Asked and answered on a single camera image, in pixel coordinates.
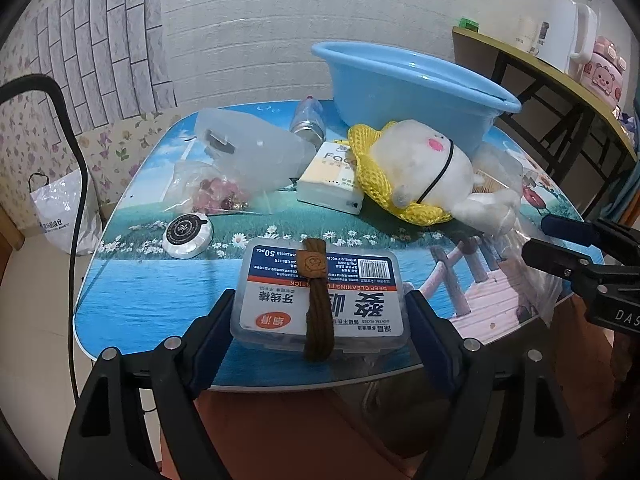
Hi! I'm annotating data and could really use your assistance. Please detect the round white black case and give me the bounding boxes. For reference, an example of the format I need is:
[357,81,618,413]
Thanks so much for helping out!
[162,212,213,259]

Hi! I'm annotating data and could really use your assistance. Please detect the dental floss pick box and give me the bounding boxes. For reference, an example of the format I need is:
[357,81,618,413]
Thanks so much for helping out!
[230,238,410,361]

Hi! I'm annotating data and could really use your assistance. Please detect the pink piggy container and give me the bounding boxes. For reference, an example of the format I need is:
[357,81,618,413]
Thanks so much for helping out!
[579,36,627,110]

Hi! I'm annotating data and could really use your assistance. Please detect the white plush toy yellow hat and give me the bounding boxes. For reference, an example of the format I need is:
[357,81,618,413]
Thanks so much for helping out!
[347,119,520,236]

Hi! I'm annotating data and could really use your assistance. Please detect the black cable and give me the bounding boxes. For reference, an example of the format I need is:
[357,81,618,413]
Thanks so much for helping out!
[0,72,91,406]

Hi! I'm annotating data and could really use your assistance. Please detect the bag of pink trinkets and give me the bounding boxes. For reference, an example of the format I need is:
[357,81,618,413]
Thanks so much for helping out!
[160,159,250,216]

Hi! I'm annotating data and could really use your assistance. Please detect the white cup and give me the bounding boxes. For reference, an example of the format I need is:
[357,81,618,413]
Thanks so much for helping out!
[513,15,539,53]

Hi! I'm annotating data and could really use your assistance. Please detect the brown hair tie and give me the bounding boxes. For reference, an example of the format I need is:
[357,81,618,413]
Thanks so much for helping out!
[295,237,336,362]

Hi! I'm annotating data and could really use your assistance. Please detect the white plastic shopping bag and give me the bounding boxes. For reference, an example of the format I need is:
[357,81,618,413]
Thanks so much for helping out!
[28,169,102,256]

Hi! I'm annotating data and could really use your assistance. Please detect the clear plastic bottle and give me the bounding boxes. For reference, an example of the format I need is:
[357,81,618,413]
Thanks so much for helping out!
[290,96,326,150]

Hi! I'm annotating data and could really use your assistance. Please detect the folding table with scenery print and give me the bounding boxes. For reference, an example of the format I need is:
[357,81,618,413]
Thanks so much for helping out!
[74,116,540,391]

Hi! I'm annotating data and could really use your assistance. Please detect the white electric kettle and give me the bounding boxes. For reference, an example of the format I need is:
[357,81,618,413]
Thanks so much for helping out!
[537,0,598,78]

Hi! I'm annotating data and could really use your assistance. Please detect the green small box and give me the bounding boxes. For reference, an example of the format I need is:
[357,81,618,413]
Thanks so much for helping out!
[459,18,480,32]

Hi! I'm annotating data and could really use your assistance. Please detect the blue plastic basin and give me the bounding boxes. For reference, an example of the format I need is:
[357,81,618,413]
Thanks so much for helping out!
[311,41,522,154]

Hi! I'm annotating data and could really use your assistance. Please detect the yellow side table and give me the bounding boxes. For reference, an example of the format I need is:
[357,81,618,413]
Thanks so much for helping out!
[451,26,637,217]

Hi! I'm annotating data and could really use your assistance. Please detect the clear plastic bag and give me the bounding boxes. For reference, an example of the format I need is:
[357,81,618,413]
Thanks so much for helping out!
[472,142,563,326]

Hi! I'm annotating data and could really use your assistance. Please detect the cream facial tissue pack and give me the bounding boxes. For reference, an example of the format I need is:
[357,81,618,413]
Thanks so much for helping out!
[296,142,363,216]

